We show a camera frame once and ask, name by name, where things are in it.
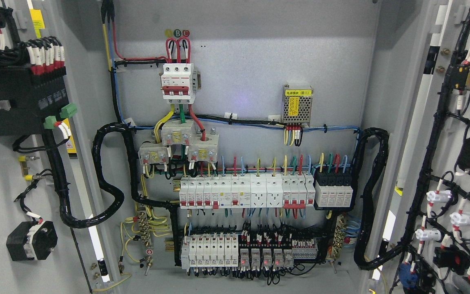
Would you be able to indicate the white circuit breaker row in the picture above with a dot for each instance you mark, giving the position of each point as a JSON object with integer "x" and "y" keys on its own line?
{"x": 247, "y": 191}

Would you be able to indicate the black surge protector block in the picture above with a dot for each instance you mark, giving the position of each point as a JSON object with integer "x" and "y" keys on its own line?
{"x": 333, "y": 191}

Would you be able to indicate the white lower breaker row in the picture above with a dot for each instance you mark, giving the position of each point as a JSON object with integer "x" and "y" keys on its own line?
{"x": 209, "y": 251}

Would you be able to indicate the white main three-pole breaker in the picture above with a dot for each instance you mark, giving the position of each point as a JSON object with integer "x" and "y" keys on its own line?
{"x": 179, "y": 83}

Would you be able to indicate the black relay terminal row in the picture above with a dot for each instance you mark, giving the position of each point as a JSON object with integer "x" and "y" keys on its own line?
{"x": 271, "y": 252}

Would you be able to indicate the grey cabinet door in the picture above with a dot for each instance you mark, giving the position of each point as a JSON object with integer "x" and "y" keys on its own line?
{"x": 69, "y": 268}
{"x": 416, "y": 220}

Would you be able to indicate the metal power supply module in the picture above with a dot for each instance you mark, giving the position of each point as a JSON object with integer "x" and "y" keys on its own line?
{"x": 297, "y": 103}

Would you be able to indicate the clear current transformer blocks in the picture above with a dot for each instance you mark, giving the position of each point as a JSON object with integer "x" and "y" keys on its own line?
{"x": 184, "y": 135}

